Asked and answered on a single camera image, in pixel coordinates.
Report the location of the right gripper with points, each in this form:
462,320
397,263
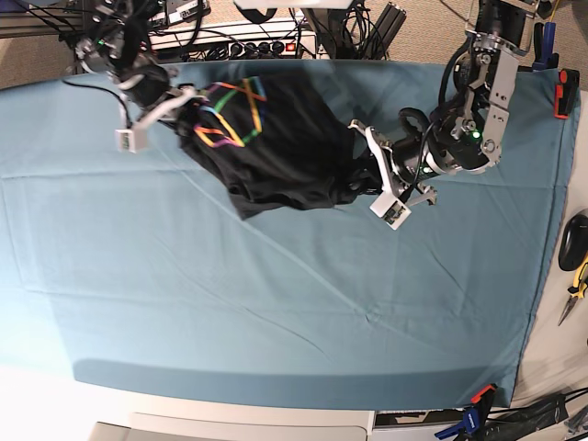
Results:
149,87

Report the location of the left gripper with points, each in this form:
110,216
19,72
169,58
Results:
410,159

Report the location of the black T-shirt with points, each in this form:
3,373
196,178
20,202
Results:
273,142

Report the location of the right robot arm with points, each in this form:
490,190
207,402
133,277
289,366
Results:
118,43

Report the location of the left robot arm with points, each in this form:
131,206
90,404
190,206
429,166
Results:
465,130

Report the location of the white power strip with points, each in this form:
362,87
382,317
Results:
255,50

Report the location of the orange black clamp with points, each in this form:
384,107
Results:
565,92

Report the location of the black computer mouse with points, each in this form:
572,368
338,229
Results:
573,247

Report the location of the blue spring clamp top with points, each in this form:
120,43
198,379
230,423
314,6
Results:
544,38

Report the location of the teal table cloth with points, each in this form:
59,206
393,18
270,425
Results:
133,271

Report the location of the orange clamp bottom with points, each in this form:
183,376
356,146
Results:
484,398

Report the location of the blue clamp bottom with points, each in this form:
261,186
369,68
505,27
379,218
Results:
469,425

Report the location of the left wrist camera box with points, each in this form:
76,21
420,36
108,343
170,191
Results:
391,210

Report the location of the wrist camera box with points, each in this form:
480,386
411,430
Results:
130,140
391,210

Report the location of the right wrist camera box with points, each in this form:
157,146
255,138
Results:
130,140

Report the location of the yellow handled pliers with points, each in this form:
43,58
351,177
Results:
576,290

